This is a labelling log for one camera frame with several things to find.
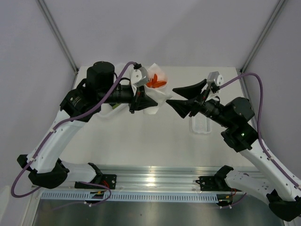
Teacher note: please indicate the aluminium mounting rail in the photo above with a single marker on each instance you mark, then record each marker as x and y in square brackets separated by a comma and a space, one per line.
[150, 179]

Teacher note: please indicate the orange plastic knife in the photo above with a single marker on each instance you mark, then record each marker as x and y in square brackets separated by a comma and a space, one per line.
[155, 79]

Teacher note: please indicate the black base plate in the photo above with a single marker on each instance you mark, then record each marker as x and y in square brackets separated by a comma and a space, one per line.
[107, 180]
[213, 183]

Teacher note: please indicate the white paper napkin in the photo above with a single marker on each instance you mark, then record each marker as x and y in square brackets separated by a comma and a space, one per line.
[160, 95]

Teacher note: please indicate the left aluminium frame post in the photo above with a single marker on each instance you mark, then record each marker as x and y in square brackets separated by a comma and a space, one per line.
[57, 34]

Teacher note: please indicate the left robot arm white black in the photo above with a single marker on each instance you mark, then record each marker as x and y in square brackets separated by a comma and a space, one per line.
[44, 165]

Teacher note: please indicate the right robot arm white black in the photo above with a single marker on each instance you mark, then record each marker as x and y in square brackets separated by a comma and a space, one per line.
[283, 193]

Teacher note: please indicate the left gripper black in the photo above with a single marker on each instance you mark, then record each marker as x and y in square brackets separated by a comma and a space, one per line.
[139, 99]

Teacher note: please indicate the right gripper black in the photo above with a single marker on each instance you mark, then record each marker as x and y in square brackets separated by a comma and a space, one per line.
[193, 106]

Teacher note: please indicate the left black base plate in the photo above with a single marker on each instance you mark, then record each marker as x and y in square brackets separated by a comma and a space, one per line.
[107, 180]

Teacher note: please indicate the right aluminium frame post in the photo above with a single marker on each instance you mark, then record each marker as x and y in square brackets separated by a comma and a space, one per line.
[267, 28]

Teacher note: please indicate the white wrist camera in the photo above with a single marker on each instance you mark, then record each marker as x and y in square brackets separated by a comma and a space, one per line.
[214, 81]
[138, 77]

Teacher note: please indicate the white slotted cable duct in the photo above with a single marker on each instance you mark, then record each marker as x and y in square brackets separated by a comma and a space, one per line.
[129, 196]

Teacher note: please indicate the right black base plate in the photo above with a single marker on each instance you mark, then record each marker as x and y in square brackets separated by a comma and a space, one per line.
[213, 183]

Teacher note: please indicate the large white plastic basket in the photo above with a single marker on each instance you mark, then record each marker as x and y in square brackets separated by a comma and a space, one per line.
[107, 112]

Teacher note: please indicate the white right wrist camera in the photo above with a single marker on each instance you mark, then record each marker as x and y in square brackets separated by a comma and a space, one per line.
[214, 81]

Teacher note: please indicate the aluminium frame post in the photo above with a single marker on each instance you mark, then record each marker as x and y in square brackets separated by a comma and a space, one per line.
[267, 28]
[57, 34]

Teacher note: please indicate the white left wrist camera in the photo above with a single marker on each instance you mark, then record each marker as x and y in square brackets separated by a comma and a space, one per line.
[138, 77]

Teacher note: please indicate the orange plastic spoon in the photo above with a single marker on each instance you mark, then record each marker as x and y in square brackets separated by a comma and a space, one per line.
[156, 84]

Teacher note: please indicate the small white utensil tray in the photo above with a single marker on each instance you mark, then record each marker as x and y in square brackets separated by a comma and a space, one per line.
[200, 124]

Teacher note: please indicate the right side aluminium rail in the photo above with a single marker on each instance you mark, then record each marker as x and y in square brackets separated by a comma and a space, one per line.
[265, 160]

